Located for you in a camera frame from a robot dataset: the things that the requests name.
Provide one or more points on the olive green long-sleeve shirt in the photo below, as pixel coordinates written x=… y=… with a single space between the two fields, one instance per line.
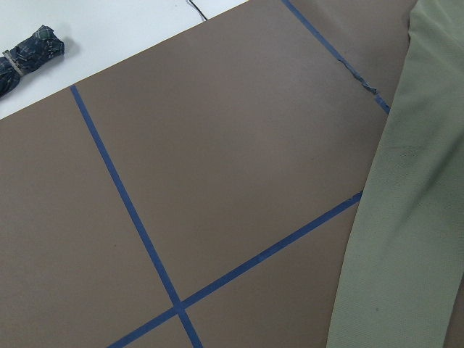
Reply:
x=403 y=263

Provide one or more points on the folded navy plaid umbrella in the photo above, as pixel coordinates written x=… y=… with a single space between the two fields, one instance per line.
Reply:
x=28 y=56

